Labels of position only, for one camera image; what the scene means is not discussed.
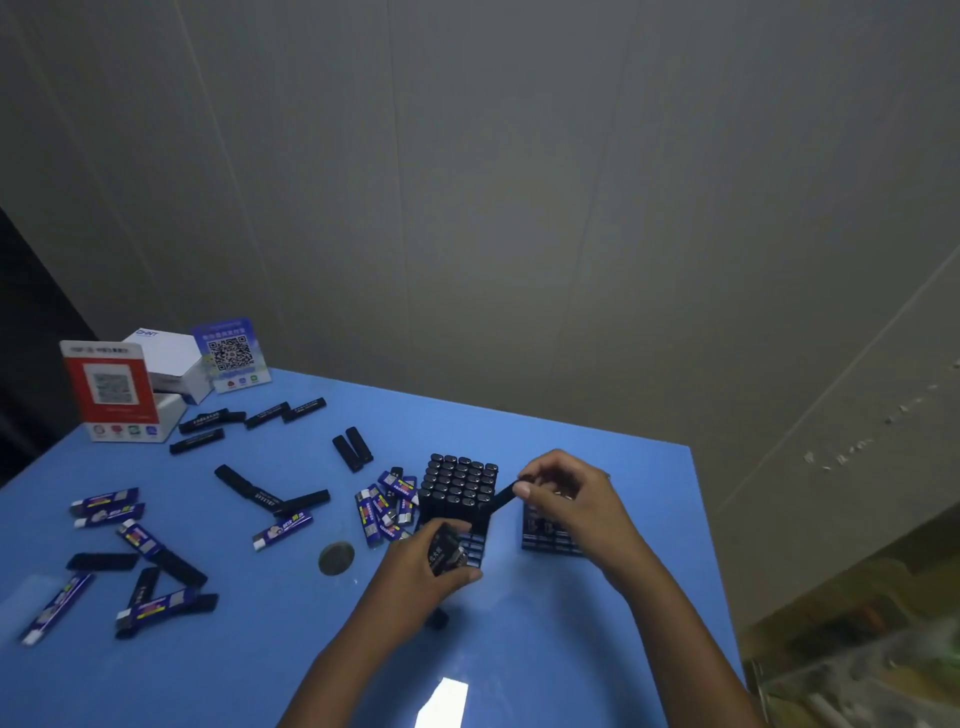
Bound person's right hand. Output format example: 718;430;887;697
512;449;661;595

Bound person's left hand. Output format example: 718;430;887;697
367;518;484;640

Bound black grid tray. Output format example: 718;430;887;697
416;452;501;568
521;487;594;558

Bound row of blue lighters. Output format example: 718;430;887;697
522;487;594;541

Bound row of black lighters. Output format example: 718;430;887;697
419;452;500;526

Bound pile of mixed lighters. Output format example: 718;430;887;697
18;397;421;648

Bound person's left forearm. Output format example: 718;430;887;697
277;599;414;728

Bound dark round disc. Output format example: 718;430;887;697
317;541;357;577

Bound blue code sign stand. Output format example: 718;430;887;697
189;317;273;395

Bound crumpled clear plastic bags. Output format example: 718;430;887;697
749;614;960;728

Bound white cardboard box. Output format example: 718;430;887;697
123;327;214;406

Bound red code sign stand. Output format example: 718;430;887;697
59;340;189;444

